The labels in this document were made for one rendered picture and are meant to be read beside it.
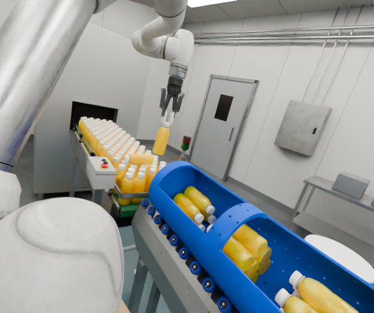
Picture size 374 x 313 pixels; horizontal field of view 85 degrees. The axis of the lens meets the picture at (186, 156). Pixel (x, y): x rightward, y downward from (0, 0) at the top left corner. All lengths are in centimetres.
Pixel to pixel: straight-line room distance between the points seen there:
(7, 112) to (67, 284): 26
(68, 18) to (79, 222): 36
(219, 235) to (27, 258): 52
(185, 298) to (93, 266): 65
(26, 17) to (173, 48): 71
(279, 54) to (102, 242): 446
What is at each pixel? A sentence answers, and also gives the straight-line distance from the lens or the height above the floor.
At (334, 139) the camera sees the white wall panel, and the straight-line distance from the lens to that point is 401.
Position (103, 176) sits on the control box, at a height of 107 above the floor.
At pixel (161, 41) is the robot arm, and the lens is 108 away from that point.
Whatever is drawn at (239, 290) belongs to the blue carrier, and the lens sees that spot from 66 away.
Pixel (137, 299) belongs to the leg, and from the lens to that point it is 146.
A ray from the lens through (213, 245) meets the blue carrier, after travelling 69.
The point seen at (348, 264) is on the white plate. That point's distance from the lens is 119.
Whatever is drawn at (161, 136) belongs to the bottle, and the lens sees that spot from 109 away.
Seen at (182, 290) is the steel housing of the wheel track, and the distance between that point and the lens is 90.
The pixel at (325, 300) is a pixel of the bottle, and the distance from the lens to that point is 68.
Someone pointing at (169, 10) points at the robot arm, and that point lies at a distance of 61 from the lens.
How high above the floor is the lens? 152
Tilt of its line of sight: 15 degrees down
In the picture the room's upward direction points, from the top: 15 degrees clockwise
